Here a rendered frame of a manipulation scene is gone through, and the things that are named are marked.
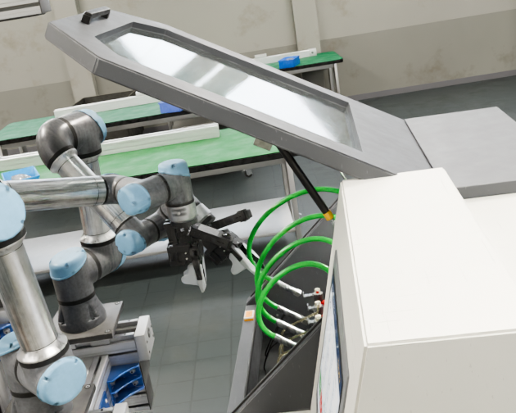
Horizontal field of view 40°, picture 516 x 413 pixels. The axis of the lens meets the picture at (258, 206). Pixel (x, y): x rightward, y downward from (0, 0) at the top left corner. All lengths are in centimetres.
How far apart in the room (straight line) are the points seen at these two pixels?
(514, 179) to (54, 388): 110
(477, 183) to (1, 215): 100
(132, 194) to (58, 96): 874
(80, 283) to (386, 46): 837
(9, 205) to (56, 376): 40
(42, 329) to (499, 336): 104
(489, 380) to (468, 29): 966
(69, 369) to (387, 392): 91
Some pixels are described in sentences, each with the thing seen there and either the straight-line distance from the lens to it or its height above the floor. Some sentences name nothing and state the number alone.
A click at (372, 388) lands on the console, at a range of 95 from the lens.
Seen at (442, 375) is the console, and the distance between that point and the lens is 95.
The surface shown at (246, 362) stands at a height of 95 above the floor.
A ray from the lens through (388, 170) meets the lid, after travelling 156.
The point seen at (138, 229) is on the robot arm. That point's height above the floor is 138.
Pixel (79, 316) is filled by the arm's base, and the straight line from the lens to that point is 229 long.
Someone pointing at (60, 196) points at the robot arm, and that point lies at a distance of 177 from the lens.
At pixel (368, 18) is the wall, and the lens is 1019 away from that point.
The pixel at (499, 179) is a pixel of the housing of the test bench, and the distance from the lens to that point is 163.
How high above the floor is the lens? 202
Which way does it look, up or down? 19 degrees down
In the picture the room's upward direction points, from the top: 9 degrees counter-clockwise
